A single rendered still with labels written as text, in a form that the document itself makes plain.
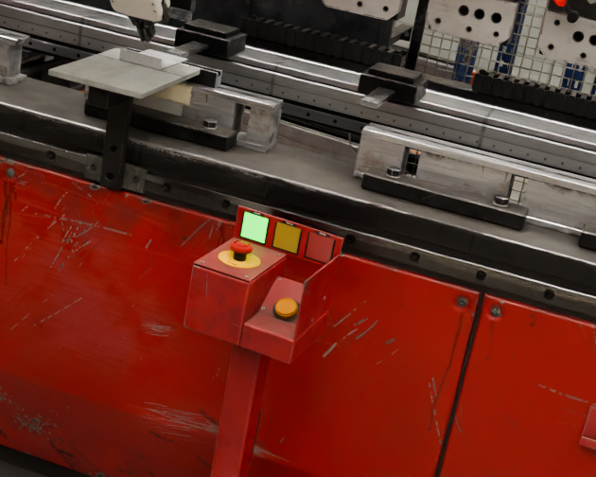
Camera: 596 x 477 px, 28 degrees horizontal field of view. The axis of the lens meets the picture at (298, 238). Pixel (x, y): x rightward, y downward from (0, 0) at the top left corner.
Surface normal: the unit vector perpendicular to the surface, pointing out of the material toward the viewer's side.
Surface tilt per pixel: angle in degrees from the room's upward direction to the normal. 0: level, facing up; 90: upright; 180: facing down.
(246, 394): 90
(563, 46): 90
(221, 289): 90
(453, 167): 90
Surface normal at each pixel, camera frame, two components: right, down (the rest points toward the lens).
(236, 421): -0.38, 0.26
